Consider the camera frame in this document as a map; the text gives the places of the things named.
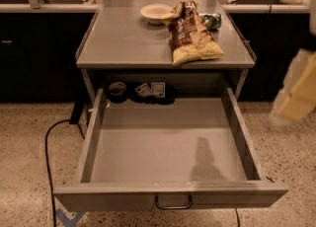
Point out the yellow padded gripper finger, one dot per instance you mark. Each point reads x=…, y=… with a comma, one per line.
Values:
x=297, y=98

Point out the grey top drawer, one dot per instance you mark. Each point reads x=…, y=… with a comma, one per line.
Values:
x=194, y=154

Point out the grey drawer cabinet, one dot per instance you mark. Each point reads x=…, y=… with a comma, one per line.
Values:
x=121, y=46

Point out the dark counter right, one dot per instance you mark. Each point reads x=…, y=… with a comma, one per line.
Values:
x=275, y=39

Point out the dark counter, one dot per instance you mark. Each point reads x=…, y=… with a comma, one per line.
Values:
x=275, y=39
x=38, y=56

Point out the green snack packet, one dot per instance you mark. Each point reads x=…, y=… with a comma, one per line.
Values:
x=211, y=21

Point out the brown yellow chip bag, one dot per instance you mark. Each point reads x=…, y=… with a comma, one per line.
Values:
x=189, y=36

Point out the white bowl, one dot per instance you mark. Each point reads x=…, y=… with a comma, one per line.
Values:
x=152, y=13

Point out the black tape roll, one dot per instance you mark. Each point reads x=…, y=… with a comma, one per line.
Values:
x=117, y=92

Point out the blue tape floor marker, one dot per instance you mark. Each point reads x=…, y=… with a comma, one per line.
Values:
x=69, y=221

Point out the dark counter left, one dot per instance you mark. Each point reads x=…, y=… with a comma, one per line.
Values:
x=38, y=56

